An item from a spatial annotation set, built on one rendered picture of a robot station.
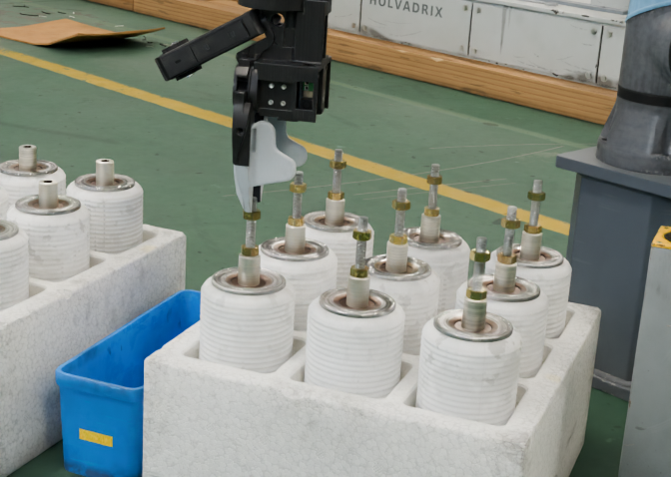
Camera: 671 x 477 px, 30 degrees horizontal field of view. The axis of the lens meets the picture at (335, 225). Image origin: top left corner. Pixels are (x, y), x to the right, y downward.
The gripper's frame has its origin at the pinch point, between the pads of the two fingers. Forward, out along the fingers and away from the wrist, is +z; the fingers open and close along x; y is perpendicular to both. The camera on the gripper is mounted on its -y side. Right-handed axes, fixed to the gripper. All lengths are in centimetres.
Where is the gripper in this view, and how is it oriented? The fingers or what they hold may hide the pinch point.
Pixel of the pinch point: (246, 193)
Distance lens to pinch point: 124.7
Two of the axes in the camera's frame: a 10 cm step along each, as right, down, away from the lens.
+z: -0.6, 9.5, 3.0
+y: 9.8, 1.1, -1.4
